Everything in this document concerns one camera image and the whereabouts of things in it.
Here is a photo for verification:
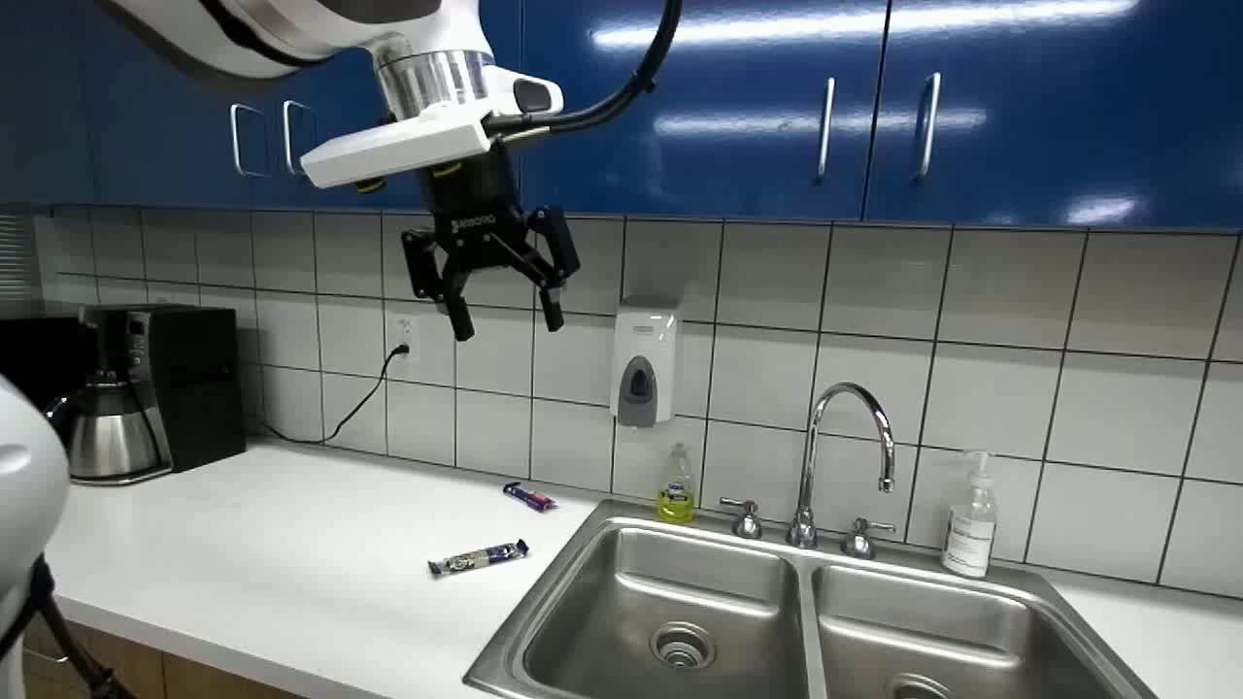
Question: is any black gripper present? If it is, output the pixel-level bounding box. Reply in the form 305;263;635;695
400;136;582;344

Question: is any black marker pen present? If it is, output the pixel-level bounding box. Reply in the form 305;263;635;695
427;535;532;580

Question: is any stainless steel double sink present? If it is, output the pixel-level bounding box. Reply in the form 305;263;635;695
463;501;1161;699

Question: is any purple marker pen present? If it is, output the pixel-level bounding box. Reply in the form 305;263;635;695
501;476;559;516

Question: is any blue cabinet door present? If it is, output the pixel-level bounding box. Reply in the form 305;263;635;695
861;0;1243;234
257;0;523;217
511;0;894;226
0;0;269;212

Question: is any yellow dish soap bottle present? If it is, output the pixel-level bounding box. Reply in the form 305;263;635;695
652;440;701;527

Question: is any black coffee maker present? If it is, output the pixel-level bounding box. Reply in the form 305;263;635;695
90;302;248;484

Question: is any chrome faucet knob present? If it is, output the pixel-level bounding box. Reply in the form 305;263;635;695
718;498;767;545
840;516;881;563

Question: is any chrome gooseneck faucet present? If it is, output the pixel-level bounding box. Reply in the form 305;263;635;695
783;382;899;550

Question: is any steel coffee carafe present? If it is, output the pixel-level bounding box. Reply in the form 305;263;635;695
67;371;165;480

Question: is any black box appliance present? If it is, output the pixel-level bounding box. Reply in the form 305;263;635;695
0;312;99;421

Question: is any clear pump soap bottle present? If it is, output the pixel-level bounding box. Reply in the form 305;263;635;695
941;450;1003;584

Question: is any wooden base cabinet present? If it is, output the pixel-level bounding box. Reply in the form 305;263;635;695
16;615;301;699

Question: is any white wall outlet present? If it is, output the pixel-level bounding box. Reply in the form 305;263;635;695
385;305;423;382

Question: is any white wall soap dispenser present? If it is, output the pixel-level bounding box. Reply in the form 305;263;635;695
611;302;679;432

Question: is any black power cord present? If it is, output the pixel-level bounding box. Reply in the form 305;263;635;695
323;342;414;445

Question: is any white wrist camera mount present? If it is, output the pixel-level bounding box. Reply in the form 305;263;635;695
300;96;497;193

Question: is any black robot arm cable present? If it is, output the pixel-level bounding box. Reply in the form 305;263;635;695
481;0;686;141

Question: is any silver cabinet door handle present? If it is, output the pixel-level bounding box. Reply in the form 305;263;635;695
225;96;265;182
811;75;840;186
916;71;942;182
278;96;309;180

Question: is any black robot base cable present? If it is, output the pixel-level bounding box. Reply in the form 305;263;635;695
0;557;134;699

